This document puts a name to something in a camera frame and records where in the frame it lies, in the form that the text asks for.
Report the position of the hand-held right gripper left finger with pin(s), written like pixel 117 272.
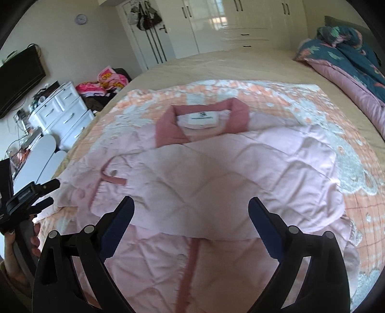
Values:
pixel 118 228

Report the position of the grey headboard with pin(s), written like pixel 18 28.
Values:
pixel 346 23

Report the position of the pink clothes pile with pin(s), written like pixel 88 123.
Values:
pixel 111 79

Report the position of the dark chair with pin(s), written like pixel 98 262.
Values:
pixel 96 102

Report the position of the orange printed blanket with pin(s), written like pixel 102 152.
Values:
pixel 270 96

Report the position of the white dresser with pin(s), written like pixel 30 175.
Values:
pixel 66 111

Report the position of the bed with beige sheet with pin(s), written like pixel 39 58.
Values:
pixel 228 64

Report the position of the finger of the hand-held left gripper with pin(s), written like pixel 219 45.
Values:
pixel 51 185
pixel 43 204

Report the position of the white glossy wardrobe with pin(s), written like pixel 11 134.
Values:
pixel 255 24

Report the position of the teal floral duvet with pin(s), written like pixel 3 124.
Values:
pixel 346 60

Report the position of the hanging white bag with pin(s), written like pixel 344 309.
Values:
pixel 133 16

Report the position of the pink quilted robe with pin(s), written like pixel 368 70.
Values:
pixel 210 168

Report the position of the round wall clock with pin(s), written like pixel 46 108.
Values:
pixel 81 19

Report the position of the person's left hand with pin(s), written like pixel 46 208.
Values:
pixel 16 277

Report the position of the hanging dark bag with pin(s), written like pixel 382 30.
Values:
pixel 149 18

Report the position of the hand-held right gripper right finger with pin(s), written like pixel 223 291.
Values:
pixel 264 228

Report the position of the white door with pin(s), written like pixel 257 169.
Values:
pixel 141 48

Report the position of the white oval panel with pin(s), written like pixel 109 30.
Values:
pixel 55 165
pixel 36 159

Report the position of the black television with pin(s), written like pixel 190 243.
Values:
pixel 18 78

